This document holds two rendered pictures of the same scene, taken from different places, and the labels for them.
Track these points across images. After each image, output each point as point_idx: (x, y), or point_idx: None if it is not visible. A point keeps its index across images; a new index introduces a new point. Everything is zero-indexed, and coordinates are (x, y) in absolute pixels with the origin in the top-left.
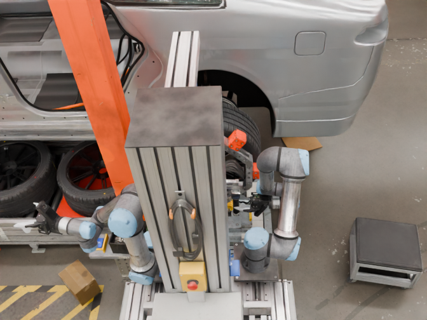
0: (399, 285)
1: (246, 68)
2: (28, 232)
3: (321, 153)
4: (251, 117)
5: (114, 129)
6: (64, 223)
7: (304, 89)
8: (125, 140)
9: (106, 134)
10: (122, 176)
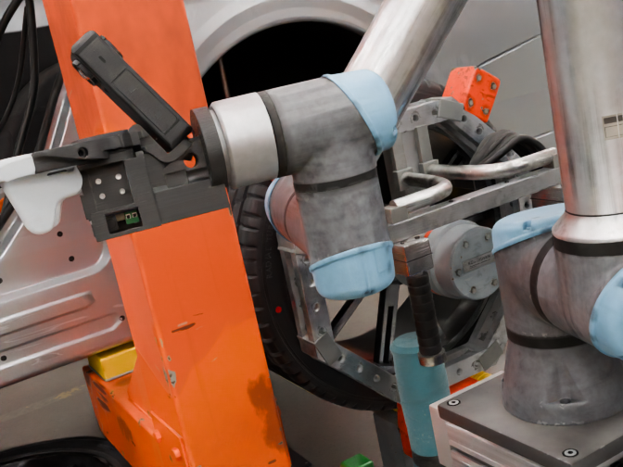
0: None
1: (366, 6)
2: (45, 223)
3: (504, 366)
4: (291, 391)
5: (163, 33)
6: (243, 97)
7: (493, 45)
8: (201, 83)
9: (135, 69)
10: (201, 287)
